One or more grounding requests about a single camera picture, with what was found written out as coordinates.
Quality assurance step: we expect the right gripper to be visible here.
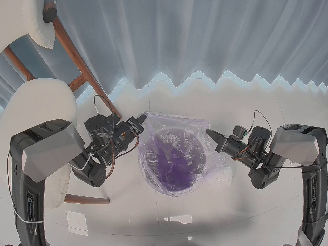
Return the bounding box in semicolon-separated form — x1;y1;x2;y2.
216;135;251;161

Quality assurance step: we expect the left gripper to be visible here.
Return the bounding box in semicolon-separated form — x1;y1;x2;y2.
109;116;145;159

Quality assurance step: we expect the white paper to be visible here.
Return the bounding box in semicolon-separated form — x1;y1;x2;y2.
216;166;234;186

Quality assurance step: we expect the purple plastic bag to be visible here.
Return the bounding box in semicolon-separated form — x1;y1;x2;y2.
137;111;234;197

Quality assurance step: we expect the white trash bin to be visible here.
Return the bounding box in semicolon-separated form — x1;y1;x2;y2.
143;127;208;194

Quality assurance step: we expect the white cushioned wooden chair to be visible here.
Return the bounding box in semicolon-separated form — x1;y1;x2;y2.
0;0;121;210

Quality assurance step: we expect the white curtain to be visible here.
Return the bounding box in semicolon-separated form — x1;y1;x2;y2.
0;0;328;110

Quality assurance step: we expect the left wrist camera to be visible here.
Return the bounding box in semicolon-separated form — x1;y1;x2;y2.
112;121;128;137

